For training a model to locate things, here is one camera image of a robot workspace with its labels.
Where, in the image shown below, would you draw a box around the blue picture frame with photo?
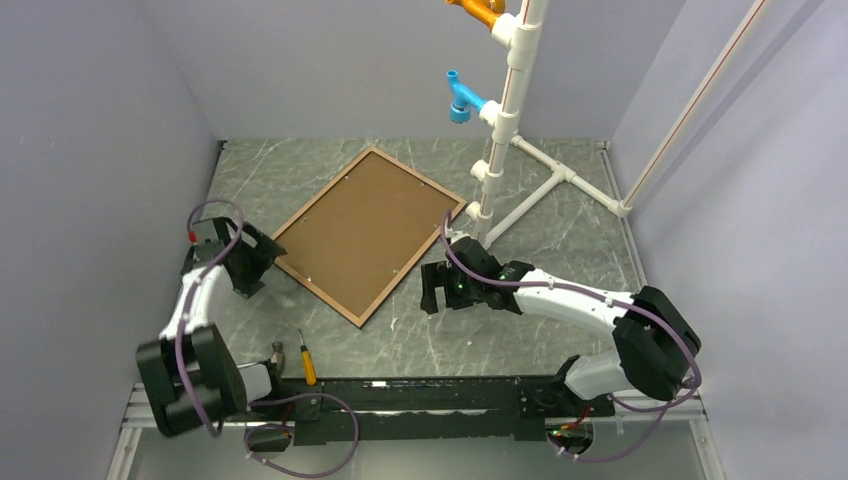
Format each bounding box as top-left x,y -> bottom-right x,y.
274,147 -> 466,328

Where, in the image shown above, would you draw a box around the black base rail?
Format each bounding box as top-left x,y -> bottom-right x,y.
232,375 -> 615,446

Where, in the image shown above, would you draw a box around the white diagonal PVC pole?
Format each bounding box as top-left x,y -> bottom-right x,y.
616,0 -> 769,218

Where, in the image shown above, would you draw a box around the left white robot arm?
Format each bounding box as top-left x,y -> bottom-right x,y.
135,216 -> 288,437

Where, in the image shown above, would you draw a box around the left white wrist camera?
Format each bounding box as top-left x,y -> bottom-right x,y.
189,219 -> 220,246

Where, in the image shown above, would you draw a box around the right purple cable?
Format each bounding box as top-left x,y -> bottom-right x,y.
440,210 -> 704,464

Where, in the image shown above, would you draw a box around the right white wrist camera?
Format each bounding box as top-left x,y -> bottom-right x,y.
443,224 -> 471,244

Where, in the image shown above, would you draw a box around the aluminium extrusion frame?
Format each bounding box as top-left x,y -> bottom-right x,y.
108,385 -> 723,479

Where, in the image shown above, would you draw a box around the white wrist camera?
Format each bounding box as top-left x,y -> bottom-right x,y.
189,219 -> 220,246
443,224 -> 471,244

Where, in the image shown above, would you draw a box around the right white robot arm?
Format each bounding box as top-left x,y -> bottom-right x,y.
420,237 -> 702,415

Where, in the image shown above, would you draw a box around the white PVC pipe stand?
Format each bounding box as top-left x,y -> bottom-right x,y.
463,0 -> 634,250

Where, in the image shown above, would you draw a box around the blue pipe fitting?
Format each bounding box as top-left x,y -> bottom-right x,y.
446,70 -> 487,124

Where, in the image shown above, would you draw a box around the yellow handled screwdriver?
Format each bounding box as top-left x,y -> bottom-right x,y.
297,328 -> 318,386

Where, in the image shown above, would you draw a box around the orange pipe fitting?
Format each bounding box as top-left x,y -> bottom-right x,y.
446,0 -> 506,30

